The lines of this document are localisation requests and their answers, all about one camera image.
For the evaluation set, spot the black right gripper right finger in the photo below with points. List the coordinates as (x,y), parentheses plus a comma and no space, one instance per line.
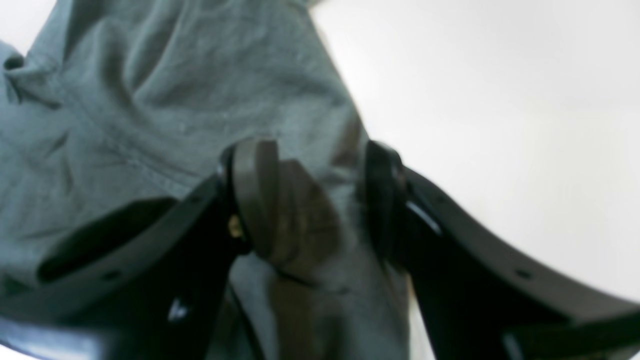
(480,298)

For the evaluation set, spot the dark grey t-shirt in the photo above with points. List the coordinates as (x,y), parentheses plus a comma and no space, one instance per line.
(120,101)

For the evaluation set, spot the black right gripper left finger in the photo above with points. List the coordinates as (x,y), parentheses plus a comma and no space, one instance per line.
(157,296)

